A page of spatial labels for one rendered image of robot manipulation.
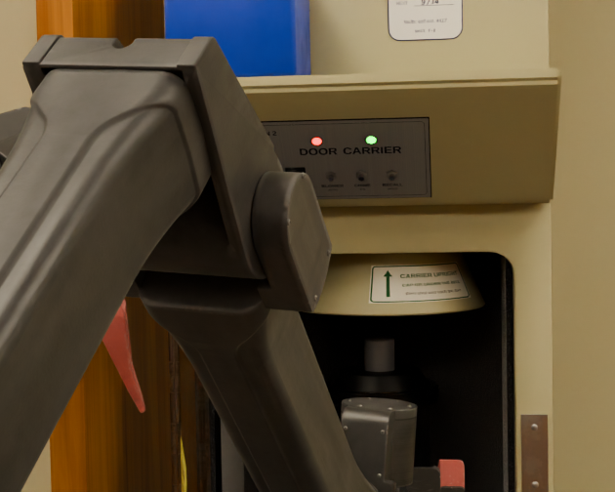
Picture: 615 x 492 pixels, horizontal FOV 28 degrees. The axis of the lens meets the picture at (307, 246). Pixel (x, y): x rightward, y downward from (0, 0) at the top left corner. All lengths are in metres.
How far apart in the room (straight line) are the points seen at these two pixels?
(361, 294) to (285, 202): 0.53
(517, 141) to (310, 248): 0.42
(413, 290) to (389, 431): 0.19
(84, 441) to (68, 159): 0.58
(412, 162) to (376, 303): 0.14
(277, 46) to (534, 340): 0.32
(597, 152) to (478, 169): 0.51
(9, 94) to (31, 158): 1.11
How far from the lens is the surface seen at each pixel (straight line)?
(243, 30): 0.93
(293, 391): 0.65
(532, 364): 1.03
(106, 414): 1.05
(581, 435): 1.49
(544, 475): 1.05
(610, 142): 1.46
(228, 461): 1.13
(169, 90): 0.47
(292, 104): 0.93
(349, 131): 0.94
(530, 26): 1.03
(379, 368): 1.13
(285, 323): 0.62
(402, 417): 0.90
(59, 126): 0.46
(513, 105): 0.92
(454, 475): 1.04
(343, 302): 1.05
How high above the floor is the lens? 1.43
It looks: 3 degrees down
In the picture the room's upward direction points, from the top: 1 degrees counter-clockwise
